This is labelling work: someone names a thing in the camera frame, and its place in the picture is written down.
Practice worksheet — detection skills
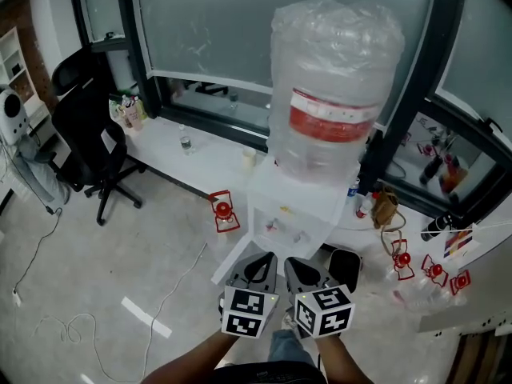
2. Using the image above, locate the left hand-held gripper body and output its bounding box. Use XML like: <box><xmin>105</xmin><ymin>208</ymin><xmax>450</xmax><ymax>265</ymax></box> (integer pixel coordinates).
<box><xmin>217</xmin><ymin>284</ymin><xmax>281</xmax><ymax>339</ymax></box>

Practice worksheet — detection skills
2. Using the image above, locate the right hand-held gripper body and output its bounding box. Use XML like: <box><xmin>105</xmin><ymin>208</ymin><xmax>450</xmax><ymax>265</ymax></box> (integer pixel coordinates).
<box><xmin>293</xmin><ymin>285</ymin><xmax>357</xmax><ymax>340</ymax></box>

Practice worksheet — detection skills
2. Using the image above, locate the white water dispenser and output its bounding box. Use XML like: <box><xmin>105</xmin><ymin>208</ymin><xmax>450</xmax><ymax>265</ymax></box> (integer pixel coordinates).
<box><xmin>246</xmin><ymin>158</ymin><xmax>361</xmax><ymax>262</ymax></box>

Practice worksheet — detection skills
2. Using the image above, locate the person's left forearm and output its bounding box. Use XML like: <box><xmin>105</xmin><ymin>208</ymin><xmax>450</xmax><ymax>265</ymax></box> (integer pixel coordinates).
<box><xmin>142</xmin><ymin>328</ymin><xmax>237</xmax><ymax>384</ymax></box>

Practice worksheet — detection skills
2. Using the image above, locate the person's right forearm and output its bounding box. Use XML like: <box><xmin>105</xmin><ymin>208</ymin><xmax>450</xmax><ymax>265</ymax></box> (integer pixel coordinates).
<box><xmin>315</xmin><ymin>334</ymin><xmax>375</xmax><ymax>384</ymax></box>

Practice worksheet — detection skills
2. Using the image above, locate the white bin with black lid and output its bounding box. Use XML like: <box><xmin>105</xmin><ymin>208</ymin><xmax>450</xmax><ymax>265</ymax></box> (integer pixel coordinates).
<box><xmin>327</xmin><ymin>248</ymin><xmax>364</xmax><ymax>294</ymax></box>

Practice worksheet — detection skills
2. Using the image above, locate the person's jeans leg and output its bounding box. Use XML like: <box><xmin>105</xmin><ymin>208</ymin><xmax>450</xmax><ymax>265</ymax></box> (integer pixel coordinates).
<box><xmin>267</xmin><ymin>328</ymin><xmax>317</xmax><ymax>370</ymax></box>

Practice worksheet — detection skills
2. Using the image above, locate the person's black shirt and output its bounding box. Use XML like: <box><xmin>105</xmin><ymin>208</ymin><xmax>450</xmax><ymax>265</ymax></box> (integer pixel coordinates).
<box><xmin>211</xmin><ymin>360</ymin><xmax>327</xmax><ymax>384</ymax></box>

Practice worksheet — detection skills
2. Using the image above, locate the red-label plastic bottle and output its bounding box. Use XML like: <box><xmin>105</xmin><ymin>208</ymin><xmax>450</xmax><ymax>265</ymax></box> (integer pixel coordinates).
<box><xmin>354</xmin><ymin>192</ymin><xmax>379</xmax><ymax>219</ymax></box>

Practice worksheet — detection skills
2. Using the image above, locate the brown paper bag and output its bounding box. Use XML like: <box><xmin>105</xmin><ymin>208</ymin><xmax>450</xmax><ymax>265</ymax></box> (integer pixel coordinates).
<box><xmin>371</xmin><ymin>185</ymin><xmax>406</xmax><ymax>255</ymax></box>

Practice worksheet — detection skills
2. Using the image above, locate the black thermos bottle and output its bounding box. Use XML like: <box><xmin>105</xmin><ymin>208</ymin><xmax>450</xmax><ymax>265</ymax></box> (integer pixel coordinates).
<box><xmin>420</xmin><ymin>212</ymin><xmax>455</xmax><ymax>242</ymax></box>

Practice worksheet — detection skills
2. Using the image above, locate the white colourful-print paper bag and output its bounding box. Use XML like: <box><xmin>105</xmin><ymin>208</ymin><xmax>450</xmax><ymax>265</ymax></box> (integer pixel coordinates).
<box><xmin>442</xmin><ymin>222</ymin><xmax>481</xmax><ymax>262</ymax></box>

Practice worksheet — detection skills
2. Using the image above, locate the small clear water bottle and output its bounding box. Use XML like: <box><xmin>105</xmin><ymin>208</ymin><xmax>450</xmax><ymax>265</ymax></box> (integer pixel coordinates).
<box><xmin>178</xmin><ymin>124</ymin><xmax>196</xmax><ymax>156</ymax></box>

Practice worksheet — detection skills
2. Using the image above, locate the white window ledge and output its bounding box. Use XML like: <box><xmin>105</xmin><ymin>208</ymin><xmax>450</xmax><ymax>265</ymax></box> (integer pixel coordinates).
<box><xmin>115</xmin><ymin>114</ymin><xmax>512</xmax><ymax>271</ymax></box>

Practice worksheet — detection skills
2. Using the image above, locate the brown wooden bench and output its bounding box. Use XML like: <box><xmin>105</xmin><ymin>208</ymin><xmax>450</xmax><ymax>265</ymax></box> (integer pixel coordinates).
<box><xmin>455</xmin><ymin>330</ymin><xmax>512</xmax><ymax>384</ymax></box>

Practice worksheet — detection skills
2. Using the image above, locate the pink printed bag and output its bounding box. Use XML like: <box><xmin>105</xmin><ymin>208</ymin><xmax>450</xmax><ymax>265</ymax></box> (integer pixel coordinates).
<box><xmin>126</xmin><ymin>98</ymin><xmax>146</xmax><ymax>131</ymax></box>

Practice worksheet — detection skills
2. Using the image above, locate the clear wrapped snack pack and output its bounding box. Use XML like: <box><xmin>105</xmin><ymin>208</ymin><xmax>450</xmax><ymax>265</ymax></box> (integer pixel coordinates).
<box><xmin>108</xmin><ymin>96</ymin><xmax>131</xmax><ymax>130</ymax></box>

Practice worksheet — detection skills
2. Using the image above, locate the black office chair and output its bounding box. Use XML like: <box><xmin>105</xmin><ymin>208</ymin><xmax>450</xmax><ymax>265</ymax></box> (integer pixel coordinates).
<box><xmin>51</xmin><ymin>46</ymin><xmax>147</xmax><ymax>226</ymax></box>

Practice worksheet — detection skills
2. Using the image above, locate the large plastic-wrapped water bottle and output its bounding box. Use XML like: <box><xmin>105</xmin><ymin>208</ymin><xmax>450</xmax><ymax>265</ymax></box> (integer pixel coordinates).
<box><xmin>266</xmin><ymin>0</ymin><xmax>406</xmax><ymax>183</ymax></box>

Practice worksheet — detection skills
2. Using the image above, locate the white floor cable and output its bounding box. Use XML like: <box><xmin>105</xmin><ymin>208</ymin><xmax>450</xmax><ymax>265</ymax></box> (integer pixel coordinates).
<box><xmin>31</xmin><ymin>242</ymin><xmax>209</xmax><ymax>384</ymax></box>

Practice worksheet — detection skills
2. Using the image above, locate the white thin string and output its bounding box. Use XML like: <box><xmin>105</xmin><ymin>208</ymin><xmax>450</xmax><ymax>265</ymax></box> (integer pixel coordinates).
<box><xmin>419</xmin><ymin>220</ymin><xmax>512</xmax><ymax>235</ymax></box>

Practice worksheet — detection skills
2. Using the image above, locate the black floor cable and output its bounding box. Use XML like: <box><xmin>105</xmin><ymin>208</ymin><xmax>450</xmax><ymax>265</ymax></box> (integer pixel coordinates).
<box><xmin>11</xmin><ymin>206</ymin><xmax>63</xmax><ymax>295</ymax></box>

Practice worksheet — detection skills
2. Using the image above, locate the black window frame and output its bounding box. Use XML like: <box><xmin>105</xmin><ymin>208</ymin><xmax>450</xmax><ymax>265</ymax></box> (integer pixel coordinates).
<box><xmin>70</xmin><ymin>0</ymin><xmax>512</xmax><ymax>219</ymax></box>

